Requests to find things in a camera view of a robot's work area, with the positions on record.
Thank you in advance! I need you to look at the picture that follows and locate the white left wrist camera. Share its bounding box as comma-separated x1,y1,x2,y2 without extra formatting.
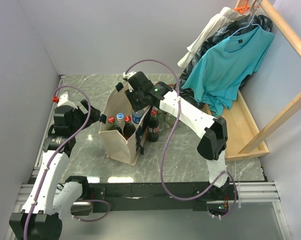
52,91,78,109

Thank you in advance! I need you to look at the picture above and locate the clear green-capped glass bottle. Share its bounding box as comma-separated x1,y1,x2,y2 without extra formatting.
157,109,166,132

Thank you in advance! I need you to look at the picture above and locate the orange hanger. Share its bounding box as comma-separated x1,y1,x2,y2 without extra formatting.
233,0,250,14

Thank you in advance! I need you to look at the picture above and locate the white garment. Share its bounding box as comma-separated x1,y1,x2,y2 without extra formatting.
177,7,249,68

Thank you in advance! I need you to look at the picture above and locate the pocari bottle blue cap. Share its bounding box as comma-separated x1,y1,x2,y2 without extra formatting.
116,113,125,129
131,109,145,125

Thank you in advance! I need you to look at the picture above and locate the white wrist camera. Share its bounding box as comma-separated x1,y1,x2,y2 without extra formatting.
52,91,78,109
122,71,136,81

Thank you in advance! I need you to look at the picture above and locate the wooden clothes rack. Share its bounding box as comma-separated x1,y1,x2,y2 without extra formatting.
223,0,301,161

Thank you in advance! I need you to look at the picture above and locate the turquoise t-shirt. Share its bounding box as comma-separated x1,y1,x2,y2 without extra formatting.
182,26,275,116

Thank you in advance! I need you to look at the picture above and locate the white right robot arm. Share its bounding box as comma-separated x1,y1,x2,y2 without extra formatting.
123,71,229,199

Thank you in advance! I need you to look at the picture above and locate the light blue hanger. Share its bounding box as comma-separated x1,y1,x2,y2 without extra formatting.
227,0,272,38

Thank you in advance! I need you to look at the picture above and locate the beige canvas tote bag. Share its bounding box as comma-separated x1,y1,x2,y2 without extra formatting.
99,81,151,166

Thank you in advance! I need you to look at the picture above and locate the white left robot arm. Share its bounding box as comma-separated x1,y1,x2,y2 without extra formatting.
9,99,101,240

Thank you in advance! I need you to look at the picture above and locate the dark floral shirt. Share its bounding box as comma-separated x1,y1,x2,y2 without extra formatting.
175,14,274,108

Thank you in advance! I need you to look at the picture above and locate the cola bottle red cap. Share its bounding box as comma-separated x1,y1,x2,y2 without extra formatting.
122,115,136,140
107,116,123,135
146,109,160,143

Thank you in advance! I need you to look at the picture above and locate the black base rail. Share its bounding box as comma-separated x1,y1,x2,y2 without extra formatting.
77,182,238,211

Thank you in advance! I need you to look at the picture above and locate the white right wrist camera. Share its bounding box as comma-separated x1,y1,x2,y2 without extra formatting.
122,71,136,81

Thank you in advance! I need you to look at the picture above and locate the cola bottle red cap front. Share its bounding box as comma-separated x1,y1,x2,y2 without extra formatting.
122,115,136,140

